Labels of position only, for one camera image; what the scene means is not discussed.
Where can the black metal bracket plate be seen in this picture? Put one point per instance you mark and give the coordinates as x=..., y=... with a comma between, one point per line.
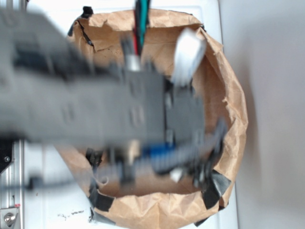
x=6, y=152

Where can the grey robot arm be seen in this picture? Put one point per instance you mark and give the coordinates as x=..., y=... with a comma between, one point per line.
x=51, y=93

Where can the aluminium frame rail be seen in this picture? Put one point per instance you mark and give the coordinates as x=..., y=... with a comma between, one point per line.
x=11, y=190

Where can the brown paper bag tray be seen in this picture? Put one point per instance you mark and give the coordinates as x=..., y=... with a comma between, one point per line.
x=159, y=202

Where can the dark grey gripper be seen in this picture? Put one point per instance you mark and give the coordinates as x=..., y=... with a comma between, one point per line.
x=184, y=115

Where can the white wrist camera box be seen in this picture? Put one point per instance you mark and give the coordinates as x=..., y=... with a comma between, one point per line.
x=188, y=55

